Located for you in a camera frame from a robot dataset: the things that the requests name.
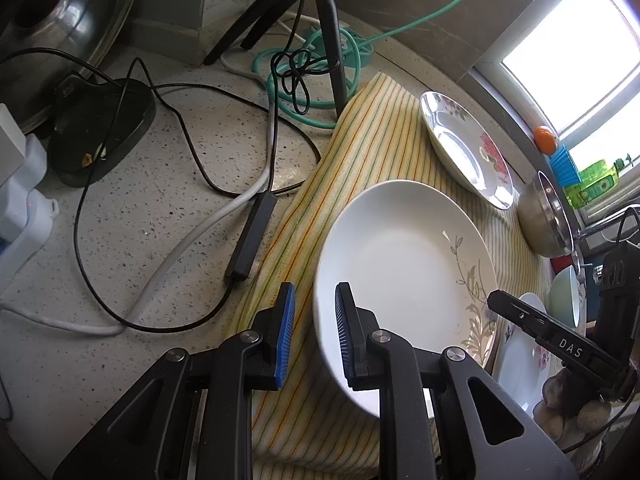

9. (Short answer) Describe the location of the coiled black cable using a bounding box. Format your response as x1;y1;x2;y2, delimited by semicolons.
270;15;346;116

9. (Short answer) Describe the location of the white cable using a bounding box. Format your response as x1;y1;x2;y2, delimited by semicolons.
0;52;281;336

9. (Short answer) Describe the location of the large steel wok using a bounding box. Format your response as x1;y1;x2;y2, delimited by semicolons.
0;0;143;131

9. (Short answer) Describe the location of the black tripod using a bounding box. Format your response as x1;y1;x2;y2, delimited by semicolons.
202;0;351;116

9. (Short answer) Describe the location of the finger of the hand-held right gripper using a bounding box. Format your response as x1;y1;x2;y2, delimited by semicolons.
487;290;553;346

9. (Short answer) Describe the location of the dark blue box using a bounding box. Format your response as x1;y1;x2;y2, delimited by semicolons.
582;257;603;321

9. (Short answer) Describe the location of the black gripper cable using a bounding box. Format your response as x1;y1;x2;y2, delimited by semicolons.
615;204;640;248

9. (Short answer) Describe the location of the green dish soap bottle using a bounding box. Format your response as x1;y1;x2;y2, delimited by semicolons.
565;155;635;208

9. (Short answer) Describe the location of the person's right hand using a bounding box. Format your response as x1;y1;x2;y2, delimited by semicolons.
532;370;611;438

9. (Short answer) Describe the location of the teal green cable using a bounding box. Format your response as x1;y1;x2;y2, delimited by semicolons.
252;0;511;128

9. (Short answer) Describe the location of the black oval base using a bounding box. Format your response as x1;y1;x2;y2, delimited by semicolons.
47;74;157;188

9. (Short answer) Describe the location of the orange fruit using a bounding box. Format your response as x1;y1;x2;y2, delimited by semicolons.
534;126;558;155

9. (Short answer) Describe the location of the chrome faucet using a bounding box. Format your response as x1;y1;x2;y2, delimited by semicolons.
575;205;640;241

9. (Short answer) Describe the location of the small white floral plate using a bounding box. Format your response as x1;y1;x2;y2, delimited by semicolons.
492;292;551;413

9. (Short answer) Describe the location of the stainless steel bowl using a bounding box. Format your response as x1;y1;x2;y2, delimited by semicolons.
517;170;576;258

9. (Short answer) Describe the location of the black adapter box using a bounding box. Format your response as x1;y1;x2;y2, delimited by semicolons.
224;192;278;282

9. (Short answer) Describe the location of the striped yellow green cloth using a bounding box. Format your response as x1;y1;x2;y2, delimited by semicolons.
232;72;556;476

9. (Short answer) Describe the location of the teal power strip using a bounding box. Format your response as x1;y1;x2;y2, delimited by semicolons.
340;27;375;68

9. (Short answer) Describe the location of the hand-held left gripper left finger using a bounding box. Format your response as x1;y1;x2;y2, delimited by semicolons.
52;282;296;480

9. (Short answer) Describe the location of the large white leaf-print plate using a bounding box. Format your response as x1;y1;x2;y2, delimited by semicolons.
312;180;500;418

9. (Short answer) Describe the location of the light green bowl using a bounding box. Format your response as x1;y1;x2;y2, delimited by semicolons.
547;265;588;333

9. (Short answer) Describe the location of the window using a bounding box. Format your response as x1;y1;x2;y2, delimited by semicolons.
475;0;640;226

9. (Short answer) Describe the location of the thin black cable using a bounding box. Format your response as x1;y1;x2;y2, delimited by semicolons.
0;47;321;333

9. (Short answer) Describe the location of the blue plastic basket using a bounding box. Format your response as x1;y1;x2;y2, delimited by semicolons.
550;145;582;187

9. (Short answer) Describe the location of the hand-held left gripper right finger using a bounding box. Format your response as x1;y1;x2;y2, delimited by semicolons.
334;282;581;480

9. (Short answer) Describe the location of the white pink-rose plate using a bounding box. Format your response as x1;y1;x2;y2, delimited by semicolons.
419;91;516;210

